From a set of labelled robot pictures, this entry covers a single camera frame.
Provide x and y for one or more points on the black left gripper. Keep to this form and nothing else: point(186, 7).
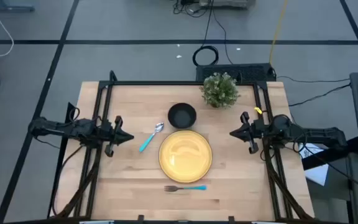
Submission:
point(107, 135)

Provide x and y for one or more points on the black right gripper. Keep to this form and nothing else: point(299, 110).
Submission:
point(259, 130)

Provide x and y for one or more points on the yellow round plate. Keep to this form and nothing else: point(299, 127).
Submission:
point(185, 156)

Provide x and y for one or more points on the black bowl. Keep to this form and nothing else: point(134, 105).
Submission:
point(182, 115)

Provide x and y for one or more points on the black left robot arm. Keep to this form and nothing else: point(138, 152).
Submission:
point(57, 127)

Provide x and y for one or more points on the yellow tag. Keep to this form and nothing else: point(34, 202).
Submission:
point(258, 110)

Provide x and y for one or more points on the small green potted plant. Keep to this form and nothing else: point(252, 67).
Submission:
point(220, 90)

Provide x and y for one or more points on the white paper sheet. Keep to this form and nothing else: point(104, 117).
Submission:
point(317, 175)

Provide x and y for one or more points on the grey box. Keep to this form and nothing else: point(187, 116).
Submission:
point(225, 3)

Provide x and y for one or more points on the black metal table frame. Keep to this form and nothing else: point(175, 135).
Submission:
point(166, 83)

